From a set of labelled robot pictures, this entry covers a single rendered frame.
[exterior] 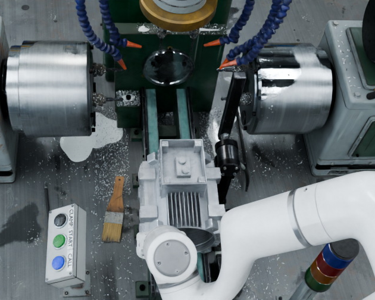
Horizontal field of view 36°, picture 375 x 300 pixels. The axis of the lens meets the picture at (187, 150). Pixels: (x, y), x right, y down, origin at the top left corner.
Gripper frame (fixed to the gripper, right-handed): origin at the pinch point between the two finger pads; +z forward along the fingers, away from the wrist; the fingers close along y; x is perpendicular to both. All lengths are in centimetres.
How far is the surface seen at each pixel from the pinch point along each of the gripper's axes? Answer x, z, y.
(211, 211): 5.3, 4.6, 12.4
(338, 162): 17, 34, 55
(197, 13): 50, 0, 10
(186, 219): 3.9, 1.5, 6.4
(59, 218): 4.6, 4.5, -21.5
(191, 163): 16.3, 6.3, 8.5
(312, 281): -10.1, -2.4, 33.5
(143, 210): 5.9, 5.0, -2.9
